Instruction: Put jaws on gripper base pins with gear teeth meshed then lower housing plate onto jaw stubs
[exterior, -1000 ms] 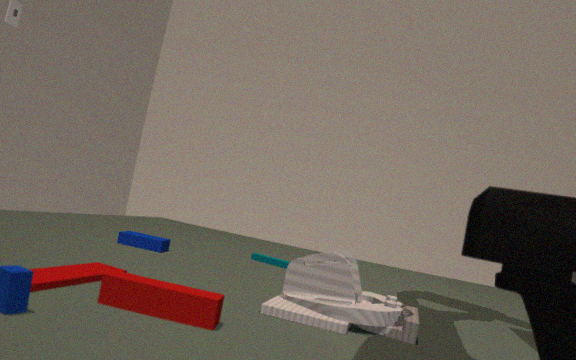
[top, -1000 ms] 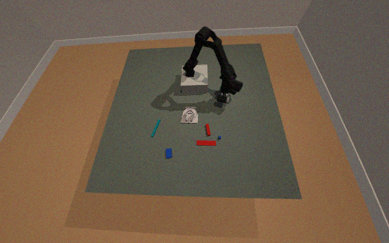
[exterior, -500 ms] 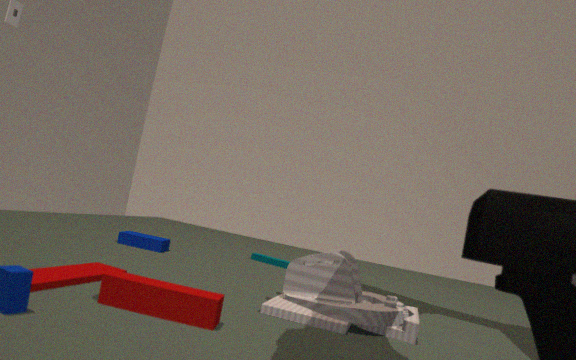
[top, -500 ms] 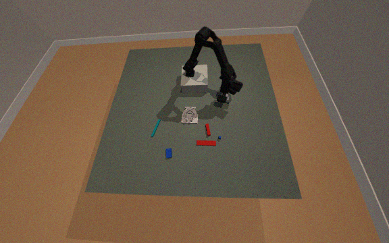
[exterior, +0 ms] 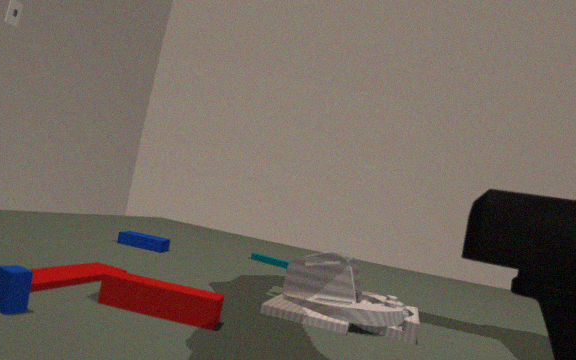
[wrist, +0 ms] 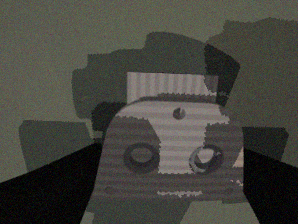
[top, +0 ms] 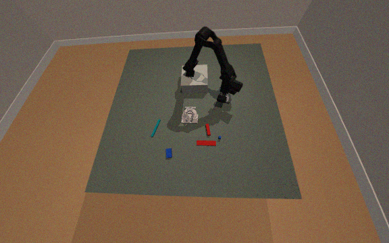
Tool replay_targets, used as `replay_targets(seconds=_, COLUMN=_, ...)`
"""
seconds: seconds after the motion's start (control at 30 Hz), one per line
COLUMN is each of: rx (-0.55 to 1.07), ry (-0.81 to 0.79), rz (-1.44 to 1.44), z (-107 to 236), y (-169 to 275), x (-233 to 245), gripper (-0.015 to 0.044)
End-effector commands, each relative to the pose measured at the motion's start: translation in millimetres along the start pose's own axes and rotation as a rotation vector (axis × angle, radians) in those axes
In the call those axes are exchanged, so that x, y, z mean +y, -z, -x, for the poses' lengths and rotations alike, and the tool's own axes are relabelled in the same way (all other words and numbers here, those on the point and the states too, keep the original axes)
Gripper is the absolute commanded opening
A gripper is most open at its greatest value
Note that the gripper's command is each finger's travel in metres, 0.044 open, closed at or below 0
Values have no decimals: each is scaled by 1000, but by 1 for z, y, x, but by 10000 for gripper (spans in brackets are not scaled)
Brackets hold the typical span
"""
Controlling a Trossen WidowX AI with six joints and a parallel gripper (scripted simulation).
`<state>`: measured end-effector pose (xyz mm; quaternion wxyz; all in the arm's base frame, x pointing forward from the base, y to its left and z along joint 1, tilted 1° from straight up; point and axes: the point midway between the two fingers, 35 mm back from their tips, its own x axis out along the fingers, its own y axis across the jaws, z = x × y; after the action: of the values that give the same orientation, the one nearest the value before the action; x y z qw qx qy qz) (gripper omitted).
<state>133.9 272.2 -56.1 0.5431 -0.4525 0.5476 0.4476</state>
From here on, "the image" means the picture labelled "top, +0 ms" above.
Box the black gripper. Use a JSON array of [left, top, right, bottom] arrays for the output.
[[217, 85, 230, 103]]

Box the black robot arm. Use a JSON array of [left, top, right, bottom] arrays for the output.
[[183, 27, 243, 95]]

